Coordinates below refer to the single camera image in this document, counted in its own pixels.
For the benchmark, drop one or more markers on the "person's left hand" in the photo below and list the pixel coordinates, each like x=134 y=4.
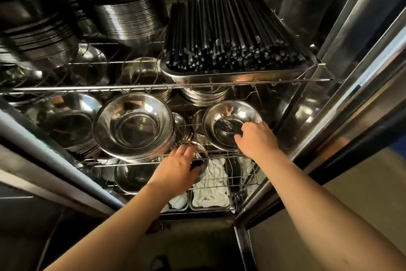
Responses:
x=173 y=174

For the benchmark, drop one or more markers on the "stack of dark-rimmed steel plates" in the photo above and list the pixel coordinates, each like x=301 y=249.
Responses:
x=38 y=42

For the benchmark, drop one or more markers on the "stack of large steel bowls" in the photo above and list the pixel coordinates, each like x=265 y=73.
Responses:
x=133 y=125

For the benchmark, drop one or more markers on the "person's right thumb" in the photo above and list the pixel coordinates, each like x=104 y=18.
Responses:
x=241 y=140

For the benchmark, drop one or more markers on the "stack of round steel plates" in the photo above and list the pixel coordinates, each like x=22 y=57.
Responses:
x=130 y=17

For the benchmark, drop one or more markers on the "person's left forearm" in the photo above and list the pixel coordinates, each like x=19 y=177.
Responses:
x=120 y=229

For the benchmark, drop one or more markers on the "stack of small steel dishes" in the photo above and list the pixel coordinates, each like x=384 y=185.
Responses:
x=203 y=93

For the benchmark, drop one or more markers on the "deep steel container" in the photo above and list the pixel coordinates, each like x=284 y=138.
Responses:
x=233 y=199

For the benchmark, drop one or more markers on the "steel tray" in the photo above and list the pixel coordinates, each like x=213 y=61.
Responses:
x=234 y=75

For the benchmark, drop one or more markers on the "white cloth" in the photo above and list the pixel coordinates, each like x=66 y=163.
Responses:
x=250 y=172
x=178 y=201

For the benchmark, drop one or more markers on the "person's right forearm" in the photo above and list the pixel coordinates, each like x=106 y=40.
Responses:
x=323 y=217

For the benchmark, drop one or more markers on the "shallow steel bowl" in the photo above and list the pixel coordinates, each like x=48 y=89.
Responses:
x=222 y=115

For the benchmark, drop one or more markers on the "small steel bowl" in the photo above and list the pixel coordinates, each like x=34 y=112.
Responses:
x=199 y=151

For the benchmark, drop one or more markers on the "person's left thumb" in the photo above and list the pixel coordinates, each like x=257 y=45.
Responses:
x=197 y=170

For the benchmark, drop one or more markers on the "steel cabinet door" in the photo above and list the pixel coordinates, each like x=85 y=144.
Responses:
x=364 y=68
x=35 y=160

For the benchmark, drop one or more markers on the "person's right hand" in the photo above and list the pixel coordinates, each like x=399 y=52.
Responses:
x=258 y=142

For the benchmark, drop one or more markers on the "stack of wide steel basins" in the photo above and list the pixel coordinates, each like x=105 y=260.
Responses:
x=68 y=118

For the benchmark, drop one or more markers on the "pile of black chopsticks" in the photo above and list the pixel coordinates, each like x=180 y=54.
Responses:
x=231 y=30

